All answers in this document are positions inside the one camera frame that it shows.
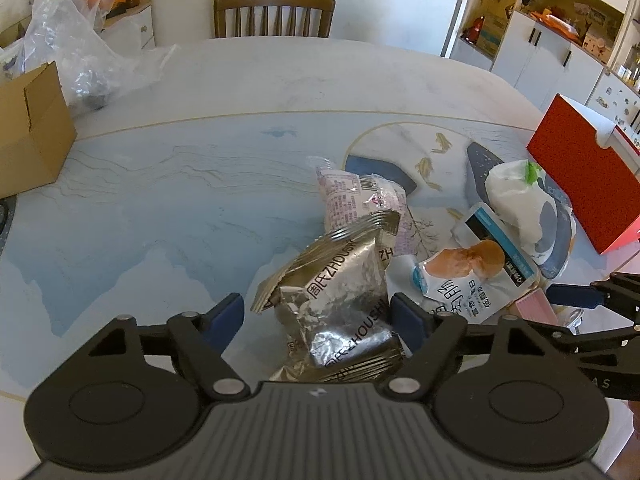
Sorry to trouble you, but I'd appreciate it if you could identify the silver foil snack packet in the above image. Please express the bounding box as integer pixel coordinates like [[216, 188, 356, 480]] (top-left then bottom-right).
[[270, 292, 407, 384], [250, 210, 402, 322]]

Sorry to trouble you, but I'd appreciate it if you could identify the brown cardboard box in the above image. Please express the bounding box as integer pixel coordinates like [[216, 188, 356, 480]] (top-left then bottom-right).
[[0, 61, 79, 200]]

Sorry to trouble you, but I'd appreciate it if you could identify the clear plastic bag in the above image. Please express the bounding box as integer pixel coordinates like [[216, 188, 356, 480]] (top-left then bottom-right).
[[14, 0, 179, 112]]

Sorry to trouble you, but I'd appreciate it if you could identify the red cardboard box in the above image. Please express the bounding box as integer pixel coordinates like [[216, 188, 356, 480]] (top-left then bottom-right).
[[526, 93, 640, 256]]

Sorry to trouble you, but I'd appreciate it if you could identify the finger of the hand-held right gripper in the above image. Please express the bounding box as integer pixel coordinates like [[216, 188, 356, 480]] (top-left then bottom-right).
[[547, 272, 640, 312], [529, 317, 640, 357]]

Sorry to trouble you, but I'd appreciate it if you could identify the grey blue translucent packet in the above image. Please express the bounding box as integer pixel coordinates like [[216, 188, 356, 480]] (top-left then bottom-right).
[[529, 179, 579, 281]]

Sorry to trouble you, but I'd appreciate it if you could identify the red item on shelf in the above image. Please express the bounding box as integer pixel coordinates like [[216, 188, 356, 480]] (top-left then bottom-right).
[[461, 14, 487, 44]]

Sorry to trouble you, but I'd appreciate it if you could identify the white side cabinet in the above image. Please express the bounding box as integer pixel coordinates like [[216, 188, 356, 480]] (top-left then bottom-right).
[[102, 0, 157, 52]]

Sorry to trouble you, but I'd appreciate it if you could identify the pink purple snack packet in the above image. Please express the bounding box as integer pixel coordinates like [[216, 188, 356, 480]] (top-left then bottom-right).
[[315, 157, 417, 257]]

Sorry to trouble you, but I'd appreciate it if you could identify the brown wooden chair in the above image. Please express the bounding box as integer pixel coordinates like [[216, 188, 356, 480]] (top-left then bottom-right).
[[213, 0, 337, 40]]

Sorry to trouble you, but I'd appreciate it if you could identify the blue white black packet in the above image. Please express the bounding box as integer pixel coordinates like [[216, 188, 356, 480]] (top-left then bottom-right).
[[452, 202, 542, 292]]

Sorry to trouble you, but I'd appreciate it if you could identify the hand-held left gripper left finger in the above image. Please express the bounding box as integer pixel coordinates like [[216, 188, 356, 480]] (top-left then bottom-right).
[[87, 293, 251, 402]]

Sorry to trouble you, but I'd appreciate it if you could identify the white plastic bag green print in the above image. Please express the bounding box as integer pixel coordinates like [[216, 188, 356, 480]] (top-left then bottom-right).
[[487, 159, 557, 257]]

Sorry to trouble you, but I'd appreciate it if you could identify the small pink box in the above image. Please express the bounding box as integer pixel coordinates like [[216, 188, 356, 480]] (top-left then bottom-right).
[[514, 289, 564, 329]]

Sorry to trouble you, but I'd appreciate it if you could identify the white wall cabinet unit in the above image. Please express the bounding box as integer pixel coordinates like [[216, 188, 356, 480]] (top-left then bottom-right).
[[440, 0, 640, 137]]

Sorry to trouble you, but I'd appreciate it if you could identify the dark round object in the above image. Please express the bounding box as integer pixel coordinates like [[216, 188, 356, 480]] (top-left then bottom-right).
[[0, 195, 19, 257]]

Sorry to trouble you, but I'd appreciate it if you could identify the white blue sausage packet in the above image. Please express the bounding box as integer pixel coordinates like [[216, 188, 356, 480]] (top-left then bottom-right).
[[387, 240, 507, 329]]

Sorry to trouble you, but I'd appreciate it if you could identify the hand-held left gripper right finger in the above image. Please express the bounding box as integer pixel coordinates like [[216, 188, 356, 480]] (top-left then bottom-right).
[[384, 292, 555, 403]]

